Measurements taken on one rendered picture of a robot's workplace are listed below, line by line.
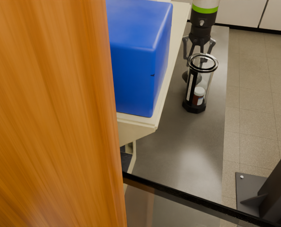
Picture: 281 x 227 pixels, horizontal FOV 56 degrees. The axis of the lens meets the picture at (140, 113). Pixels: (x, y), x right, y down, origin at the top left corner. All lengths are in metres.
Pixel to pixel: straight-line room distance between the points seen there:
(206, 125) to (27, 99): 0.93
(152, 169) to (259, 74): 2.30
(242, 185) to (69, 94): 1.95
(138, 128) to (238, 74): 2.72
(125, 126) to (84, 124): 0.12
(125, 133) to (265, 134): 2.19
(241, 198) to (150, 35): 1.83
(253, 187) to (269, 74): 1.40
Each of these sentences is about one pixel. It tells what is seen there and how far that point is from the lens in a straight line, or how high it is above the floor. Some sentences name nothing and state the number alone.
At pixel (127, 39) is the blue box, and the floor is 1.60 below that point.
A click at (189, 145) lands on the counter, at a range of 1.00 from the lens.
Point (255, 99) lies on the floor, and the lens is 2.74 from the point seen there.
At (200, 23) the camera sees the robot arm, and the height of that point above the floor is 1.28.
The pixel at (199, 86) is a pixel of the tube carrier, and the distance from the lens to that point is 1.01.
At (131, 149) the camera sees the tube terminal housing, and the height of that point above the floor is 1.01.
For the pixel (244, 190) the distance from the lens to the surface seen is 2.06.
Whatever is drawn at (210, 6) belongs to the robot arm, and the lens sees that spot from 0.99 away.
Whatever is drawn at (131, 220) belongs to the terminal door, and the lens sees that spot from 0.53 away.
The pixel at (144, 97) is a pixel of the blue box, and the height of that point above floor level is 1.54.
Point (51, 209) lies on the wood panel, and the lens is 0.36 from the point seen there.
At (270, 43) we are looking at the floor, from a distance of 3.64.
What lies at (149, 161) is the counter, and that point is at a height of 0.94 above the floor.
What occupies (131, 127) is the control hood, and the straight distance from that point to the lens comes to 0.30.
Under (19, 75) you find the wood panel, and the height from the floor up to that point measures 1.63.
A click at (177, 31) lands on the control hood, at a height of 1.51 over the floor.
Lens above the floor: 1.73
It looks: 47 degrees down
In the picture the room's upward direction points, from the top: straight up
